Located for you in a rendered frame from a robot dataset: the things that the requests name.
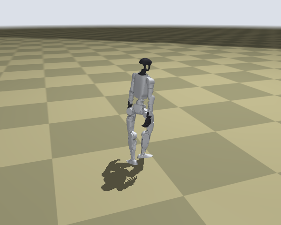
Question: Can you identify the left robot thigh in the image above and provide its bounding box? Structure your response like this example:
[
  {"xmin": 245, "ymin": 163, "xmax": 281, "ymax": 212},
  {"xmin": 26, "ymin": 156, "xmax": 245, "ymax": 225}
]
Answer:
[{"xmin": 126, "ymin": 106, "xmax": 137, "ymax": 139}]

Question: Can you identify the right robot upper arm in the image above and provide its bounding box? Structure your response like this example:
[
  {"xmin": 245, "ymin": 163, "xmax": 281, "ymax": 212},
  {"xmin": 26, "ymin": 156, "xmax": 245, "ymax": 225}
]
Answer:
[{"xmin": 146, "ymin": 77, "xmax": 155, "ymax": 100}]

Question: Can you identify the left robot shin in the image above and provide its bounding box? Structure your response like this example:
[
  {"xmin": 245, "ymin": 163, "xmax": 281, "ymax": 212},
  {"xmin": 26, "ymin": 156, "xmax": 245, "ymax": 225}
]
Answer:
[{"xmin": 128, "ymin": 133, "xmax": 137, "ymax": 161}]

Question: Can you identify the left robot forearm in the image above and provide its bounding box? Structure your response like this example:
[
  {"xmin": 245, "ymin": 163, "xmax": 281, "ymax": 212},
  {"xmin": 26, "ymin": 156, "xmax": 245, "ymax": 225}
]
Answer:
[{"xmin": 128, "ymin": 91, "xmax": 134, "ymax": 105}]

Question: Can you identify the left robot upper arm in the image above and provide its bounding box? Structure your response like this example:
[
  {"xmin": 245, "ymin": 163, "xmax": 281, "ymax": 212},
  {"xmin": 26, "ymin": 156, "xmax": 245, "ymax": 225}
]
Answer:
[{"xmin": 130, "ymin": 73, "xmax": 136, "ymax": 93}]

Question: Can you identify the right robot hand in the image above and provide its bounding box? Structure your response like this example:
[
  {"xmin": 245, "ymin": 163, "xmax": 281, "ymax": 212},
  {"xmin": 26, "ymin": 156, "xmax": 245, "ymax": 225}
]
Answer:
[{"xmin": 142, "ymin": 112, "xmax": 152, "ymax": 128}]

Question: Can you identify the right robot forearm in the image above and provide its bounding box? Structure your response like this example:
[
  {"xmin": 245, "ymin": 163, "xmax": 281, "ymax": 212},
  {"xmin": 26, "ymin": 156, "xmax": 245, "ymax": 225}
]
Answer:
[{"xmin": 147, "ymin": 96, "xmax": 155, "ymax": 116}]

